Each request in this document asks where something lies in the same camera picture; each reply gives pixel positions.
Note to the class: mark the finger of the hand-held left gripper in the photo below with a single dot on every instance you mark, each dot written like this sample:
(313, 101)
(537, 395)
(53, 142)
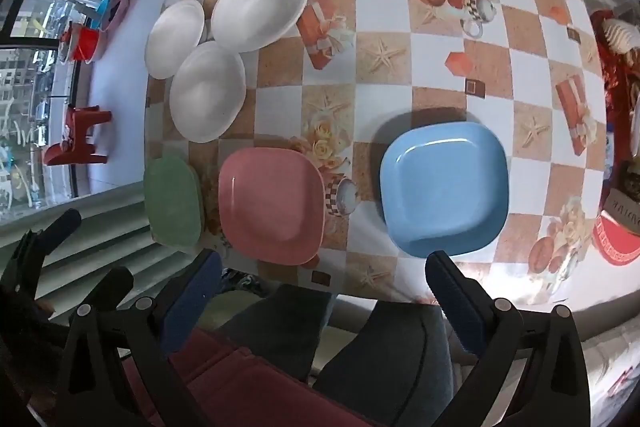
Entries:
(117, 279)
(60, 227)

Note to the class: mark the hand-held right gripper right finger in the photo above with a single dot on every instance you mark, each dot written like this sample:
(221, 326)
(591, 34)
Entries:
(457, 302)

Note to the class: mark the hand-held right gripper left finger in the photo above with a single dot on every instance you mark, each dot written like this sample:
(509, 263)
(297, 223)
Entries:
(192, 302)

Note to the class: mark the large white bowl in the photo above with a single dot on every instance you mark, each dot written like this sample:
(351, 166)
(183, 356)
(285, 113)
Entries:
(260, 7)

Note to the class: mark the grey-green ribbed bench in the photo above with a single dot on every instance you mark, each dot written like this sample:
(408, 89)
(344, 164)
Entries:
(100, 227)

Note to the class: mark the red plastic stool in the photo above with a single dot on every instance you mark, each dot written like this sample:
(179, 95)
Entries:
(75, 142)

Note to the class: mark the person's right leg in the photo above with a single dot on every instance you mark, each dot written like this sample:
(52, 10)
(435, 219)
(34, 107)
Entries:
(390, 357)

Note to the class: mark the green square plate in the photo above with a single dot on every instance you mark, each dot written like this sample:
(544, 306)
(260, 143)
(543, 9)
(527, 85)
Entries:
(172, 207)

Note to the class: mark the dark red garment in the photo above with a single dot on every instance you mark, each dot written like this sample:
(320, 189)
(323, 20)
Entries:
(240, 387)

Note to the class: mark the blue square plate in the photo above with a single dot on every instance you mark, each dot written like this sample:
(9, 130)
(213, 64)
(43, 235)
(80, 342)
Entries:
(442, 189)

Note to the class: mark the pink square plate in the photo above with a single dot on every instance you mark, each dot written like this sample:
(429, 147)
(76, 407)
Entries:
(272, 207)

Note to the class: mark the red round tin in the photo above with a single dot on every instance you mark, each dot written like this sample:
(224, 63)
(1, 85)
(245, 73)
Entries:
(617, 239)

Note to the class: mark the glass window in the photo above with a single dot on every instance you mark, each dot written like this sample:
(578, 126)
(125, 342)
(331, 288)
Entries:
(30, 57)

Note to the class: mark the red bucket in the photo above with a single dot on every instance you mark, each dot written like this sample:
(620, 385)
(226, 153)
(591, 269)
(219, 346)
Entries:
(85, 44)

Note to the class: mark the brown cardboard box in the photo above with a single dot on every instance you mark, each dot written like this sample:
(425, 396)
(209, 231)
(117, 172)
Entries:
(622, 202)

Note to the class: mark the white plate at left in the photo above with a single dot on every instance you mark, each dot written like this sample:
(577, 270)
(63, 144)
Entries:
(207, 92)

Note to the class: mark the white plate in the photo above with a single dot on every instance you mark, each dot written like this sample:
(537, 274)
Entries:
(207, 92)
(175, 39)

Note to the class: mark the white plate upper left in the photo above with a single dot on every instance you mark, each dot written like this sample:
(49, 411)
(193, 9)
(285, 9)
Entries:
(175, 39)

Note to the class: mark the pink plastic basin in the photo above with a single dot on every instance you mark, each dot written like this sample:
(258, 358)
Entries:
(117, 9)

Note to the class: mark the red shiny wrapping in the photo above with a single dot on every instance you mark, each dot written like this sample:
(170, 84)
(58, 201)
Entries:
(617, 72)

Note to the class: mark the checkered printed tablecloth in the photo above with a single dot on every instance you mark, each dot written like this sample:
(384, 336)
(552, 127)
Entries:
(380, 7)

